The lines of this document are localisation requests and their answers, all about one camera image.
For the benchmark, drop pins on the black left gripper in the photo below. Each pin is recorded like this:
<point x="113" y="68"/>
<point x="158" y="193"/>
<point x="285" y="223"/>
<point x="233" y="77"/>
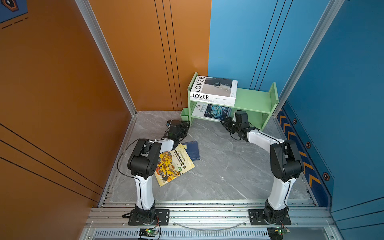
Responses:
<point x="185" y="127"/>

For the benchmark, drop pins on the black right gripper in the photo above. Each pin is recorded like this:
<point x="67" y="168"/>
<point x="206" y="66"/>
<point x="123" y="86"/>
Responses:
<point x="226" y="124"/>

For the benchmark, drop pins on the dark blue circle-cover book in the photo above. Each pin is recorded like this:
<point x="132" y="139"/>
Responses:
<point x="212" y="112"/>

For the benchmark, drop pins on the white book with brown pattern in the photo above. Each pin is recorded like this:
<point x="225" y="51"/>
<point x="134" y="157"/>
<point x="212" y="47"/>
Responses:
<point x="221" y="103"/>

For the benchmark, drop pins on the yellow illustrated Chinese book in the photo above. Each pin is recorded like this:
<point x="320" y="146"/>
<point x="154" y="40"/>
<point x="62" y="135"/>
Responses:
<point x="173" y="164"/>

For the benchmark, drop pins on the white LOVER book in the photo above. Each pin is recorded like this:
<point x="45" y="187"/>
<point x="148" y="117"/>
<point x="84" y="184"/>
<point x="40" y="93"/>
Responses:
<point x="210" y="88"/>

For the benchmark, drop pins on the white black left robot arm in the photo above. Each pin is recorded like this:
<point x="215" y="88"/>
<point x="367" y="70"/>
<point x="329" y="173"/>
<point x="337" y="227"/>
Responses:
<point x="143" y="163"/>

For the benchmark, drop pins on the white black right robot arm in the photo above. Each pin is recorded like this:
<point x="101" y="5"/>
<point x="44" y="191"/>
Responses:
<point x="285" y="161"/>

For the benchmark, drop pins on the small green box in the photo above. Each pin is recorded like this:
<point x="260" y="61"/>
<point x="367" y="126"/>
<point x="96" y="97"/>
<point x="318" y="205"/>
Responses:
<point x="185" y="115"/>

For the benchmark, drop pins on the blue book under yellow book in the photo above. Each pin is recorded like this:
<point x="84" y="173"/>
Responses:
<point x="192" y="150"/>

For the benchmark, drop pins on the green wooden two-tier shelf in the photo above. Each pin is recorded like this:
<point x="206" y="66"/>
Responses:
<point x="259" y="105"/>

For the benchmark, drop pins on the left green circuit board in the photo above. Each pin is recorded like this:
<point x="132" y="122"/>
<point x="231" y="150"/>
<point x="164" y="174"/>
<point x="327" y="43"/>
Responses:
<point x="148" y="234"/>

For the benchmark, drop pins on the green circuit board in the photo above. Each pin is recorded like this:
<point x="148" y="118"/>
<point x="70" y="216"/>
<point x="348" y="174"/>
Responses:
<point x="148" y="234"/>
<point x="277" y="233"/>

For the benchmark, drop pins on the right green circuit board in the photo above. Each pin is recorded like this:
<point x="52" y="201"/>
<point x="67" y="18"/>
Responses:
<point x="277" y="233"/>

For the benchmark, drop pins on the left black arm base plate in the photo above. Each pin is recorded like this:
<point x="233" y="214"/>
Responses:
<point x="140" y="217"/>

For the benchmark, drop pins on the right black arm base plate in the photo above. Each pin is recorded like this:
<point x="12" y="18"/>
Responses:
<point x="269" y="217"/>

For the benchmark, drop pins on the aluminium mounting rail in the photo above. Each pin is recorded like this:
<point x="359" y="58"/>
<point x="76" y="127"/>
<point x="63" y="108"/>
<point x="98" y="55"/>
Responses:
<point x="212" y="214"/>

